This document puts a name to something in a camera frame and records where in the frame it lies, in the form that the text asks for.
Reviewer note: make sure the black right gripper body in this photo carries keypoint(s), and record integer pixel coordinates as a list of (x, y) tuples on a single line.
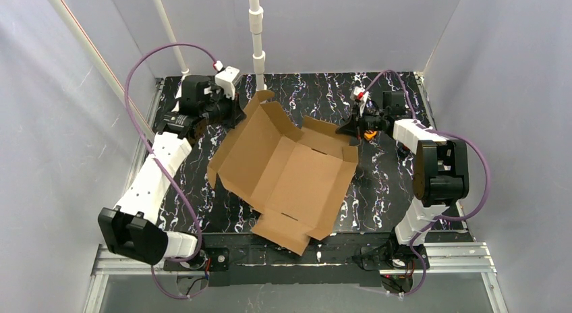
[(359, 125)]

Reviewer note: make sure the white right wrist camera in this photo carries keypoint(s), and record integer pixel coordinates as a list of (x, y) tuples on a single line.
[(359, 95)]

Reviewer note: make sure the aluminium rail frame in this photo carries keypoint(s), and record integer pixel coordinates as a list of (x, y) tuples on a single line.
[(457, 277)]

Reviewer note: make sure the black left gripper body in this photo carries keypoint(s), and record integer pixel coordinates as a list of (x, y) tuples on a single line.
[(233, 112)]

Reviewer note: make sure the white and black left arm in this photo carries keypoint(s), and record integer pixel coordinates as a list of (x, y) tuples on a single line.
[(131, 228)]

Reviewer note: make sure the white pvc pipe frame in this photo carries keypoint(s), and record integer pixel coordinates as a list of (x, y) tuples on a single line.
[(78, 102)]

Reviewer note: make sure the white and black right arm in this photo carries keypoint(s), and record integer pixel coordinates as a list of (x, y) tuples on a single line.
[(440, 169)]

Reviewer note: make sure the yellow tape measure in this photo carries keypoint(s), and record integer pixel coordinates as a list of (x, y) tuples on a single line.
[(369, 135)]

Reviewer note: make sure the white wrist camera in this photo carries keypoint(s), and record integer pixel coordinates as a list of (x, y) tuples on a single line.
[(359, 95), (227, 78)]

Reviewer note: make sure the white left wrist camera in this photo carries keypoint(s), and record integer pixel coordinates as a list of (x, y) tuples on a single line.
[(227, 78)]

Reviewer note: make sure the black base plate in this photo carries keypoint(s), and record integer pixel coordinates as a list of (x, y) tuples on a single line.
[(365, 259)]

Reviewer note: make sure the brown cardboard box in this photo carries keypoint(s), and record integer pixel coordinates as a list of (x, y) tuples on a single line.
[(295, 177)]

